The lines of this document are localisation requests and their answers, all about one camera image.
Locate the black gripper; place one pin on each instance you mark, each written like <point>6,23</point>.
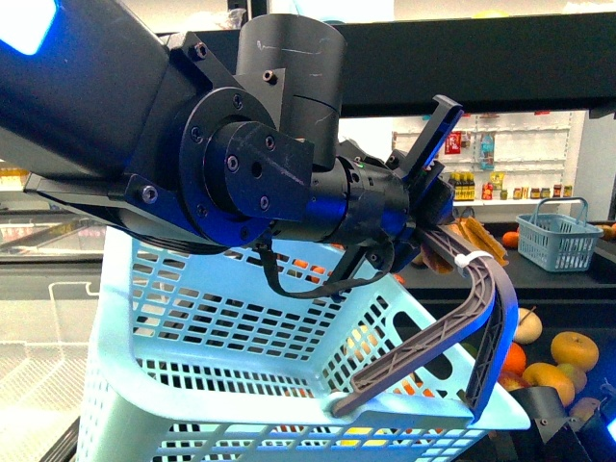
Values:
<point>429,198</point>

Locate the light teal shopping basket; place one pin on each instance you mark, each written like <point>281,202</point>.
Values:
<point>195,358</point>

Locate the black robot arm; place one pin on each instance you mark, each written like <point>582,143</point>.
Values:
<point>157,138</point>

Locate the blue basket on shelf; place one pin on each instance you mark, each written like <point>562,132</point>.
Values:
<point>555,242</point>

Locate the yellow labelled bottles row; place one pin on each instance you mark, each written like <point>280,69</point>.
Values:
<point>463,185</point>

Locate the white zip tie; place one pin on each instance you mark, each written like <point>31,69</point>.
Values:
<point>463,260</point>

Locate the white pear with stem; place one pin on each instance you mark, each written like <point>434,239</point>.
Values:
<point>529,327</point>

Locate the small orange tangerine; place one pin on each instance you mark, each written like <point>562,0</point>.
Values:
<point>515,360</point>

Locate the red apple centre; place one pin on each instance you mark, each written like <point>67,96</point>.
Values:
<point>512,382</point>

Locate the yellow orange pear back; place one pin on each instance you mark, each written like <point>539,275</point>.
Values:
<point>573,348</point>

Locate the small green brown kiwi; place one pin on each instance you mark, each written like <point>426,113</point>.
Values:
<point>575,374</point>

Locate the green brown pear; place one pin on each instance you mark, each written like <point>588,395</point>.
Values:
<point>584,409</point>

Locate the glass top freezer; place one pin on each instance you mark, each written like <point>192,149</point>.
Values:
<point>35,232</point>

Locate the grey basket handle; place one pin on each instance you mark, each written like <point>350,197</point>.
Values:
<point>492,304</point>

